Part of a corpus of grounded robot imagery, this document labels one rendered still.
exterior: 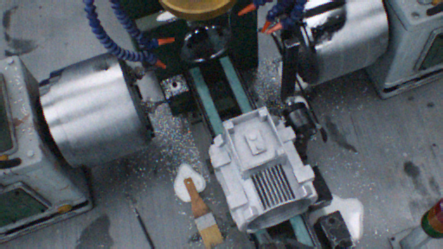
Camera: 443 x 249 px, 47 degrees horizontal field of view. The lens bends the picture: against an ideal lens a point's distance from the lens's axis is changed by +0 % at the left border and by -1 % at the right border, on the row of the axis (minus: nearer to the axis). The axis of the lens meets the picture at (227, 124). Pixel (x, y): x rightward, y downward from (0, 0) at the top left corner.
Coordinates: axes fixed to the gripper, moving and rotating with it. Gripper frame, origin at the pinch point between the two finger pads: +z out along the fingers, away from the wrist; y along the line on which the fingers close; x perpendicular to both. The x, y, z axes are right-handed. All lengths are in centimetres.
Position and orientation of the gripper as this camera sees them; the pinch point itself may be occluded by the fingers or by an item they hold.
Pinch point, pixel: (268, 245)
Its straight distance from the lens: 97.0
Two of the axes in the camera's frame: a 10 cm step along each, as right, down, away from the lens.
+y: -9.4, 3.3, -1.0
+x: 3.2, 9.4, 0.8
